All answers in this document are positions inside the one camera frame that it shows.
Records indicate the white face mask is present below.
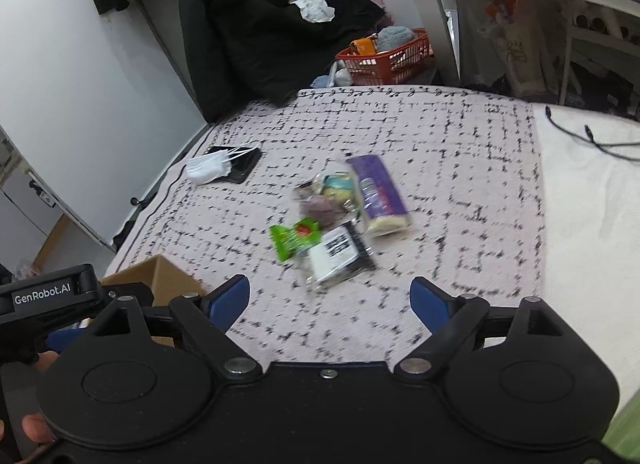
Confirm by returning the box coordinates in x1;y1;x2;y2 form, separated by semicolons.
185;143;252;186

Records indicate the clear teal pastry packet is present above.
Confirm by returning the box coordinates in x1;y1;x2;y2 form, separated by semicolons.
319;171;359;205

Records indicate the purple snack packet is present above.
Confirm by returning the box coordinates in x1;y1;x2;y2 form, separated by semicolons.
346;154;414;238

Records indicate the white plastic bag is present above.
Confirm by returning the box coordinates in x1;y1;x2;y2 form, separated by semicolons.
467;0;552;101

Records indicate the white crumpled cloth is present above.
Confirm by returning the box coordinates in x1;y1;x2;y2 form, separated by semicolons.
289;0;335;23

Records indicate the brown cardboard box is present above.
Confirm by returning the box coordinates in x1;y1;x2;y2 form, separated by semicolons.
99;253;209;306

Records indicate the green cloth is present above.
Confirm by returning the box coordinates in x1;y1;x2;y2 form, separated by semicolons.
602;391;640;464

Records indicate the printed white blanket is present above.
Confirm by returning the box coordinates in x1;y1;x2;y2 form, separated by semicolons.
112;86;547;366

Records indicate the black phone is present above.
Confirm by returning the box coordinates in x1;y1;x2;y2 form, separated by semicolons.
205;145;263;184

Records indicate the clear packet with purple bun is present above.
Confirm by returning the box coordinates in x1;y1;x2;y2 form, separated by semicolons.
297;193;347;228

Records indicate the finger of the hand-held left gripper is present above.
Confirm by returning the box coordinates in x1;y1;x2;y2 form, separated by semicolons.
100;283;154;308
45;323;94;353

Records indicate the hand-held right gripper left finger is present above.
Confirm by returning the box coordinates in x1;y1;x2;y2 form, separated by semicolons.
90;274;263;380

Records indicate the person's left hand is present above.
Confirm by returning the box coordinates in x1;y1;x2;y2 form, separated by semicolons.
0;351;60;447

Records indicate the black jacket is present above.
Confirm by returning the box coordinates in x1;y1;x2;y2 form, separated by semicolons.
178;0;387;123

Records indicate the black and white snack packet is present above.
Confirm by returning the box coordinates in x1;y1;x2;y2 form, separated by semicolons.
305;222;377;293

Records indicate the red plastic basket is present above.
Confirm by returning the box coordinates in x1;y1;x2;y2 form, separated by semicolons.
334;29;434;86

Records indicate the green packet with red print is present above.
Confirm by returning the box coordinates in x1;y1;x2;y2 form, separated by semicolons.
269;218;321;263

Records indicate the black cable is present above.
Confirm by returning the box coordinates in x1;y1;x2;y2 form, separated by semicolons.
544;105;640;161

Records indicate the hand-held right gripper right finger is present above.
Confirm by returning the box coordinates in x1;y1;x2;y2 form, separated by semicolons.
394;277;568;382

